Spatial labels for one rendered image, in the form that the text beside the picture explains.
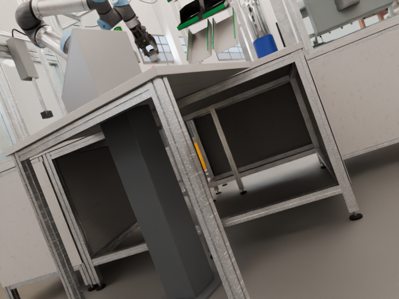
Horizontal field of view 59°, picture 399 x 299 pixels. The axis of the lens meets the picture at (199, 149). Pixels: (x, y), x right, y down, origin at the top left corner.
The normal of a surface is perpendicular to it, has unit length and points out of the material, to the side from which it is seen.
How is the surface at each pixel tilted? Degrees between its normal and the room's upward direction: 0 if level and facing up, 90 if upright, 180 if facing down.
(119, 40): 90
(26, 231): 90
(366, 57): 90
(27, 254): 90
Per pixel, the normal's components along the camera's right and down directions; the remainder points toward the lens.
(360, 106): -0.23, 0.13
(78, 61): -0.52, 0.23
